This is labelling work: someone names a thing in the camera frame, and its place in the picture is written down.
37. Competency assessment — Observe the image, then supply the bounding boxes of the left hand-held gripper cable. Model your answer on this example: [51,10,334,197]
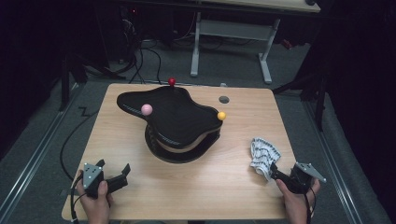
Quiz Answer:
[69,173,86,224]

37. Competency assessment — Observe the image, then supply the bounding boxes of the person's right hand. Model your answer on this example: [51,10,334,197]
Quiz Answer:
[275,178,321,224]

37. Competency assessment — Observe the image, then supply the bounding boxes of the pink ball knob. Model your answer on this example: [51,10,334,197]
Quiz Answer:
[140,103,154,117]

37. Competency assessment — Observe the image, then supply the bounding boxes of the black metal stand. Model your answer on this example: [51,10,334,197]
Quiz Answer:
[272,66,332,132]
[58,52,127,112]

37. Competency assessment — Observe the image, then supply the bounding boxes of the thin black floor cable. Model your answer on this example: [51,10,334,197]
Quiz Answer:
[59,106,98,182]

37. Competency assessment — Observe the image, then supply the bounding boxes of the white frame desk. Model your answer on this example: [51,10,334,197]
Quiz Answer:
[189,0,321,85]

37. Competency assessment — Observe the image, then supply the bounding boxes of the dark computer tower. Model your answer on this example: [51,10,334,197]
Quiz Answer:
[118,4,142,63]

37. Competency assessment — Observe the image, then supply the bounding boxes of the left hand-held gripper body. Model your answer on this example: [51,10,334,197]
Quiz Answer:
[81,161,129,200]

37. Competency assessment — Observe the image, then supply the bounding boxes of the grey floor rail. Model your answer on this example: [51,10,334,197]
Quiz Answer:
[303,99,363,224]
[0,82,80,216]

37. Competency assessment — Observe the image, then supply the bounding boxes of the black wavy tray with stand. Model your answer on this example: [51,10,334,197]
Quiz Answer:
[116,85,224,164]

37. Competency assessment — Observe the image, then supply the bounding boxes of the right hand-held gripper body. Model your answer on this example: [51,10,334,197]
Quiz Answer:
[281,161,327,194]

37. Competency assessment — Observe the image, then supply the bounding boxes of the person's left hand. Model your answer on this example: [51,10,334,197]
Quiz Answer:
[77,181,115,224]

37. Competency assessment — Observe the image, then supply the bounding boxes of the white patterned cloth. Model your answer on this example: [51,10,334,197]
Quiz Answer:
[249,137,282,182]

